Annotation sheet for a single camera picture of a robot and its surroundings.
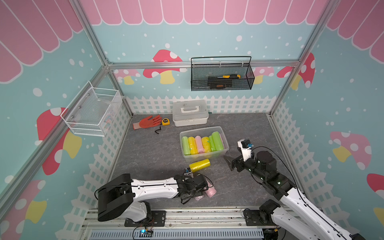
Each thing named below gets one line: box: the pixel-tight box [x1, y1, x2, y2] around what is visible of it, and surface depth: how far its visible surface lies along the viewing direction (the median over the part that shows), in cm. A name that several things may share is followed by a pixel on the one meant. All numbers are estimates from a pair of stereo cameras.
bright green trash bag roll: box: [208, 135, 217, 152], surface depth 99 cm
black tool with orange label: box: [208, 78, 233, 90], surface depth 91 cm
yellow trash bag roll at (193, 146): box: [188, 136, 198, 155], surface depth 99 cm
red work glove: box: [133, 115, 162, 130], surface depth 116 cm
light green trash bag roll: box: [211, 131, 224, 151], surface depth 98 cm
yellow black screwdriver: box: [208, 74, 241, 79], surface depth 93 cm
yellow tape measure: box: [161, 118, 171, 126], surface depth 115 cm
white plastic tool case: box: [172, 99, 209, 127], surface depth 111 cm
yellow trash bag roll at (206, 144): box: [201, 136, 212, 153], surface depth 99 cm
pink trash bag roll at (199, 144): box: [195, 135, 205, 154], surface depth 101 cm
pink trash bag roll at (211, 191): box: [204, 181, 217, 198], surface depth 81 cm
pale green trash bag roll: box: [182, 136, 191, 156], surface depth 99 cm
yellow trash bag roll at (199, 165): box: [189, 158, 211, 173], surface depth 91 cm
